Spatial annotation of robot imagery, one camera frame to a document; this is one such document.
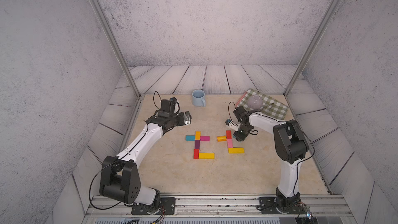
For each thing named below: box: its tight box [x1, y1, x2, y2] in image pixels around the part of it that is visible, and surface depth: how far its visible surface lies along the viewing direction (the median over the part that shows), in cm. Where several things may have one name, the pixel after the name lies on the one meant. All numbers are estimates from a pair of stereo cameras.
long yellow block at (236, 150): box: [228, 147, 246, 154], surface depth 93 cm
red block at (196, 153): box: [193, 148, 200, 160], surface depth 91 cm
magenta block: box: [200, 135, 210, 142], surface depth 98 cm
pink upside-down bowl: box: [247, 94, 264, 110], surface depth 113 cm
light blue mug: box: [191, 89, 207, 107], surface depth 114 cm
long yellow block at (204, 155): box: [199, 152, 216, 160], surface depth 91 cm
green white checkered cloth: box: [237, 88, 289, 120], surface depth 116 cm
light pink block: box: [226, 138, 234, 148], surface depth 96 cm
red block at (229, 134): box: [225, 130, 233, 139], surface depth 98 cm
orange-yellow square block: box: [194, 131, 202, 140], surface depth 98 cm
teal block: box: [185, 134, 196, 142], surface depth 99 cm
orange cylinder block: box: [216, 135, 227, 142], surface depth 98 cm
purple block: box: [194, 139, 201, 150], surface depth 95 cm
